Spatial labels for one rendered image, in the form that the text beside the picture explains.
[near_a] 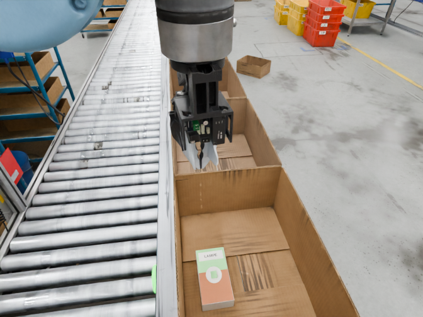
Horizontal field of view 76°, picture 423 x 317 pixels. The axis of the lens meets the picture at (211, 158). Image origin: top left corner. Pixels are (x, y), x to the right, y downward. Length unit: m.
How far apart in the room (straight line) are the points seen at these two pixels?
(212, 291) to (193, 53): 0.50
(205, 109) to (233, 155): 0.66
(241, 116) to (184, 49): 0.77
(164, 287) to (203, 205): 0.23
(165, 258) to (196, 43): 0.55
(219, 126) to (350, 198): 1.98
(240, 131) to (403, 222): 1.52
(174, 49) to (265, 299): 0.56
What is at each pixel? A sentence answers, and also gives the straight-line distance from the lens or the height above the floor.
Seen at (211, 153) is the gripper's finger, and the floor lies 1.24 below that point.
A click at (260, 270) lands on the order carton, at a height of 0.88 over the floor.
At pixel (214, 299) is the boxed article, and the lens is 0.65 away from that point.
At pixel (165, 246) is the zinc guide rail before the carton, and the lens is 0.76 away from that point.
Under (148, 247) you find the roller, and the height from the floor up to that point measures 0.74.
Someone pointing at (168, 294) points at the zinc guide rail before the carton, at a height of 0.89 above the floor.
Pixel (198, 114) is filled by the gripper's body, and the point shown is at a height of 1.35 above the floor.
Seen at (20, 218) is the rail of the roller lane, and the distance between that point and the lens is 1.19.
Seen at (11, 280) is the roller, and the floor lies 0.75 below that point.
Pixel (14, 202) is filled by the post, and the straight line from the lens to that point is 1.18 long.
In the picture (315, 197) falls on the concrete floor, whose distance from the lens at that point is 2.19.
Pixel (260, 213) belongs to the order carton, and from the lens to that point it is 0.82.
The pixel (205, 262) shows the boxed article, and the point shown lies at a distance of 0.69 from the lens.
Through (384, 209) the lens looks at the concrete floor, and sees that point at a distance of 2.34.
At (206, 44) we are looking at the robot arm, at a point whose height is 1.43.
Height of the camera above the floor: 1.52
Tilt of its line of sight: 40 degrees down
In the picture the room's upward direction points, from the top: straight up
